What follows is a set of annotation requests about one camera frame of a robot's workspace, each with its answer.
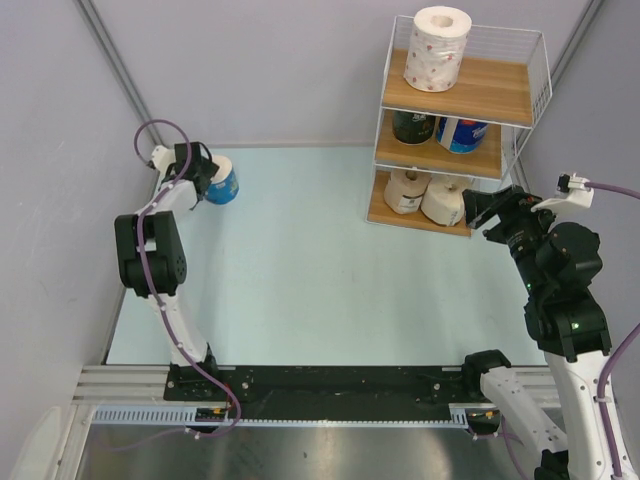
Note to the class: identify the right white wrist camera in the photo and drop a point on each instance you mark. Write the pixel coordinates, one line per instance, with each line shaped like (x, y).
(572, 195)

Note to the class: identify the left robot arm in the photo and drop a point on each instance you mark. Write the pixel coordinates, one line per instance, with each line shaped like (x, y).
(152, 261)

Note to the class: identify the light blue paper roll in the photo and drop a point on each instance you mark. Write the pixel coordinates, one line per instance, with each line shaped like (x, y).
(224, 185)

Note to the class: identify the floral white paper roll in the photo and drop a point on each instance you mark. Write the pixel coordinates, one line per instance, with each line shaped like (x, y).
(437, 42)

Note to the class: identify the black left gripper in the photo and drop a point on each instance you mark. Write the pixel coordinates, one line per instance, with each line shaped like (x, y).
(207, 170)

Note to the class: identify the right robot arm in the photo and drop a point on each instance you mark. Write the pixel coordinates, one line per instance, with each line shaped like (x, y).
(557, 263)

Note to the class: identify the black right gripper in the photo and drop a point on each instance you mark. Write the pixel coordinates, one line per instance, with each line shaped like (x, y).
(510, 205)

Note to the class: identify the dark green paper roll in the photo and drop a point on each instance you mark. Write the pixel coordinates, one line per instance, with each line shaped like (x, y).
(412, 128)

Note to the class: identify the white wire wooden shelf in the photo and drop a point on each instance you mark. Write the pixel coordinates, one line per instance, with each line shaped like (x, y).
(504, 82)

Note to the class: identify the brown paper roll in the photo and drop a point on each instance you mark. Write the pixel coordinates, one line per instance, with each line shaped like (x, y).
(405, 190)

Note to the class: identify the blue Tempo paper roll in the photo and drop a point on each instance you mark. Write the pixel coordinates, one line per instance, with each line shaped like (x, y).
(460, 136)

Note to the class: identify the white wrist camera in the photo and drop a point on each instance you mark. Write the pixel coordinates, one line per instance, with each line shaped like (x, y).
(161, 159)
(572, 195)

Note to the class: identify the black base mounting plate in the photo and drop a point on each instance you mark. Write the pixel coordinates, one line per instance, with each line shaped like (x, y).
(356, 391)

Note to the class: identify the cream paper roll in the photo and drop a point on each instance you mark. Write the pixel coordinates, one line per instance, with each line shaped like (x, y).
(443, 202)

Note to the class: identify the white slotted cable duct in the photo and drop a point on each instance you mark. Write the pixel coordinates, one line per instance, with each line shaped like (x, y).
(192, 416)

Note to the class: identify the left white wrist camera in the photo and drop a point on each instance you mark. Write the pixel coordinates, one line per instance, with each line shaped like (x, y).
(161, 159)

